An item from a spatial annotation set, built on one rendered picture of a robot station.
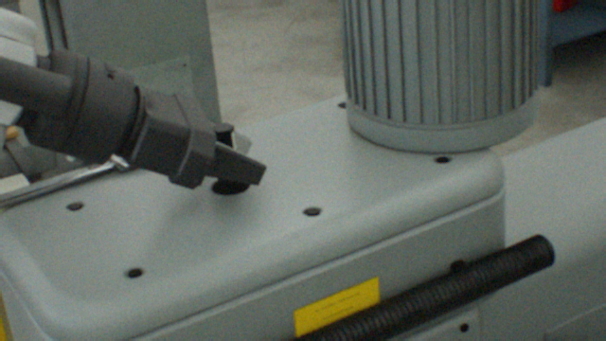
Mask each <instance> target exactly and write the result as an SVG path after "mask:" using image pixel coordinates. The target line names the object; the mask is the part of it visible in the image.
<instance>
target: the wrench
mask: <svg viewBox="0 0 606 341"><path fill-rule="evenodd" d="M123 159H125V158H121V157H118V156H115V153H114V154H113V156H112V157H111V159H109V160H108V161H107V162H106V163H105V164H103V166H99V165H98V164H96V163H94V164H90V166H87V167H84V168H81V169H78V170H73V171H70V172H68V173H65V174H62V175H59V176H55V177H52V178H49V179H45V180H43V181H40V182H37V183H34V184H31V185H28V186H25V187H22V188H17V189H14V190H11V191H8V192H5V193H2V194H0V209H3V208H6V207H9V206H14V205H17V204H20V203H23V201H24V202H25V201H26V200H28V199H31V198H34V197H38V196H41V195H44V194H47V193H50V192H53V191H56V190H59V189H62V188H67V187H70V186H73V185H76V184H78V183H81V182H84V181H87V180H90V179H93V178H96V177H99V176H101V175H104V174H107V173H111V172H114V171H118V172H119V173H120V174H121V173H125V172H128V171H135V170H138V168H135V167H132V166H129V164H127V162H125V161H124V160H123Z"/></svg>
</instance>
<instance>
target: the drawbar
mask: <svg viewBox="0 0 606 341"><path fill-rule="evenodd" d="M212 129H213V131H214V133H215V135H216V142H219V143H221V144H224V145H225V146H227V147H229V148H231V149H234V147H233V139H232V133H233V132H234V134H235V130H234V125H232V124H229V123H226V122H225V123H221V124H215V125H214V126H213V127H212ZM217 180H219V188H220V195H222V196H231V195H237V194H240V193H241V183H240V182H235V181H229V180H223V179H219V178H217Z"/></svg>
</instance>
